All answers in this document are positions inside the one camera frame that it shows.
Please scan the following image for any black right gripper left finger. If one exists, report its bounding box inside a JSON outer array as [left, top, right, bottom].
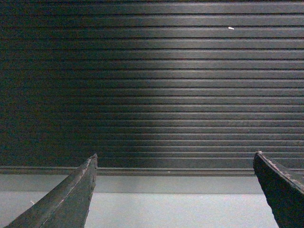
[[6, 154, 97, 228]]

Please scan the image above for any black checkout counter cabinet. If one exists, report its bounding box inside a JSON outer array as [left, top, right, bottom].
[[0, 0, 304, 180]]

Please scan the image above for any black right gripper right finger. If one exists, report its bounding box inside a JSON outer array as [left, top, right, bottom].
[[253, 152, 304, 228]]

